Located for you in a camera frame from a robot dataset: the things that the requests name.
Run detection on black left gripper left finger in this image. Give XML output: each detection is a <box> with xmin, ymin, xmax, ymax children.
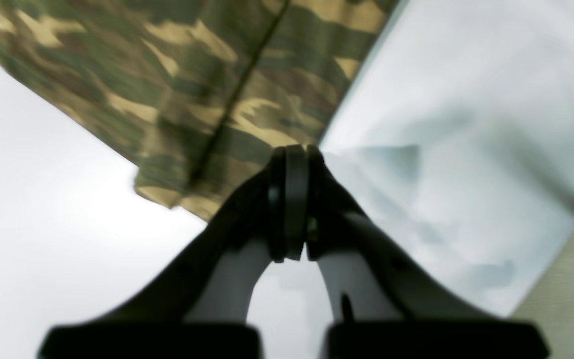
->
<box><xmin>38</xmin><ymin>147</ymin><xmax>309</xmax><ymax>359</ymax></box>

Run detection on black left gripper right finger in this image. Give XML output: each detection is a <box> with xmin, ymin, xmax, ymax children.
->
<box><xmin>307</xmin><ymin>146</ymin><xmax>551</xmax><ymax>359</ymax></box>

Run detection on camouflage T-shirt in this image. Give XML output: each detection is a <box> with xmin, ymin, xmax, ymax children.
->
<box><xmin>0</xmin><ymin>0</ymin><xmax>402</xmax><ymax>221</ymax></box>

